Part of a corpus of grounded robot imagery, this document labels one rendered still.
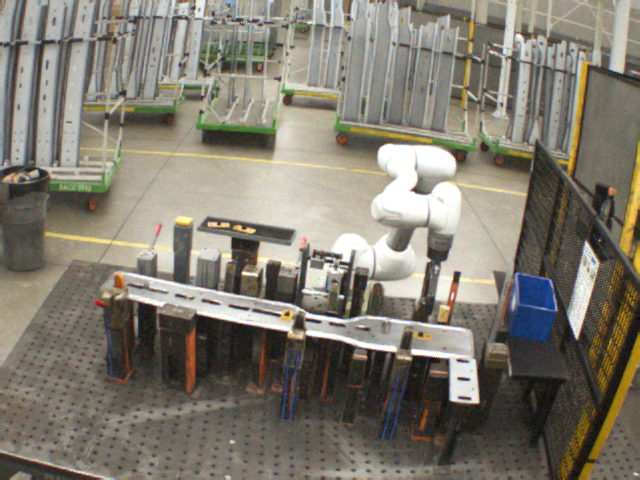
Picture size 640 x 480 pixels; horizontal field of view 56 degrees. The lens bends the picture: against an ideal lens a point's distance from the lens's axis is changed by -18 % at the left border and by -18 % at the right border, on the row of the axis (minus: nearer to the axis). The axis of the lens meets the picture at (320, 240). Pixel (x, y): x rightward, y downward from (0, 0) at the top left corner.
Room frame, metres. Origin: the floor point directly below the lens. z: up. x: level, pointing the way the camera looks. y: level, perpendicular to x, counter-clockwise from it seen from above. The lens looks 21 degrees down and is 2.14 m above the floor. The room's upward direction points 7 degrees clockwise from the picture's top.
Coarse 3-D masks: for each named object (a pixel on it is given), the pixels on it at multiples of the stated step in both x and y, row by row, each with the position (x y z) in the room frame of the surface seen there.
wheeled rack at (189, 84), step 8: (224, 16) 11.13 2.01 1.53; (208, 64) 11.99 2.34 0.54; (168, 80) 11.35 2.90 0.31; (176, 80) 11.36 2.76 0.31; (192, 80) 11.41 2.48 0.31; (200, 80) 11.65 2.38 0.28; (208, 80) 11.65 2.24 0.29; (216, 80) 11.14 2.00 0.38; (160, 88) 10.99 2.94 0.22; (168, 88) 11.01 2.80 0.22; (192, 88) 11.07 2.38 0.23; (200, 88) 11.08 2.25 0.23; (208, 88) 11.10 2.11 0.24; (216, 88) 11.12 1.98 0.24
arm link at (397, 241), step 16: (432, 160) 2.67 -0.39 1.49; (448, 160) 2.70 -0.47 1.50; (432, 176) 2.67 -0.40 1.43; (448, 176) 2.70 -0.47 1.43; (416, 192) 2.75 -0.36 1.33; (384, 240) 2.94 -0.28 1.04; (400, 240) 2.87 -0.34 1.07; (384, 256) 2.90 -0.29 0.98; (400, 256) 2.89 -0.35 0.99; (384, 272) 2.91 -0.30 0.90; (400, 272) 2.93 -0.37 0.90
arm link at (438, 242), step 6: (432, 234) 2.12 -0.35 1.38; (438, 234) 2.11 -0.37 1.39; (432, 240) 2.12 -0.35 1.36; (438, 240) 2.11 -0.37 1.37; (444, 240) 2.11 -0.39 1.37; (450, 240) 2.12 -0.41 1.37; (432, 246) 2.12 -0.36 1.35; (438, 246) 2.11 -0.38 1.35; (444, 246) 2.11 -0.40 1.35; (450, 246) 2.12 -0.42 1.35
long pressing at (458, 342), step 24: (168, 288) 2.27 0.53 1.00; (192, 288) 2.30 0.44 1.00; (216, 312) 2.14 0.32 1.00; (240, 312) 2.17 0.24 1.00; (312, 336) 2.09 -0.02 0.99; (336, 336) 2.09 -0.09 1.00; (360, 336) 2.11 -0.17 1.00; (384, 336) 2.12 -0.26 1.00; (432, 336) 2.16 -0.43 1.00; (456, 336) 2.17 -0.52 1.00
